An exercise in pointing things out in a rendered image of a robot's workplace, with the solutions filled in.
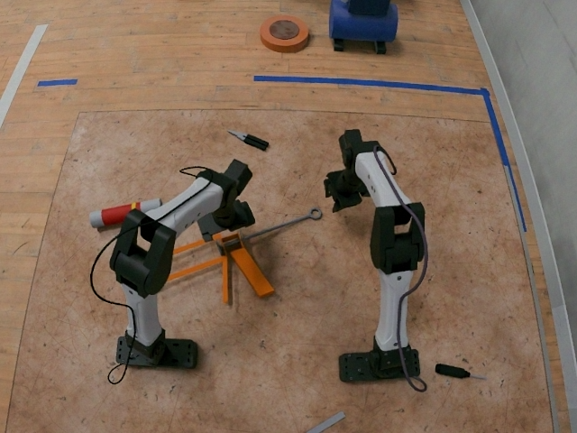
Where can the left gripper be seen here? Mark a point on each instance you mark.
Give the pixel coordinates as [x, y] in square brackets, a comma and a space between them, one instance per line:
[241, 216]

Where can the red and grey cylinder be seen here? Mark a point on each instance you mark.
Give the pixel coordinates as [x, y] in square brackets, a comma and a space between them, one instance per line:
[116, 215]

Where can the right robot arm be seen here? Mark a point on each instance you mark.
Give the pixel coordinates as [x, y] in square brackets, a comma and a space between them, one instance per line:
[387, 250]

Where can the grey flat bar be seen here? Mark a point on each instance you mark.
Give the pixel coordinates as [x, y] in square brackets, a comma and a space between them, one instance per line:
[327, 423]

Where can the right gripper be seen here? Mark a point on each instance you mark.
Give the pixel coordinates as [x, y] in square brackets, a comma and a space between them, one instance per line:
[343, 193]

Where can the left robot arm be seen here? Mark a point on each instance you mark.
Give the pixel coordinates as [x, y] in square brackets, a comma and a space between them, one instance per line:
[143, 277]

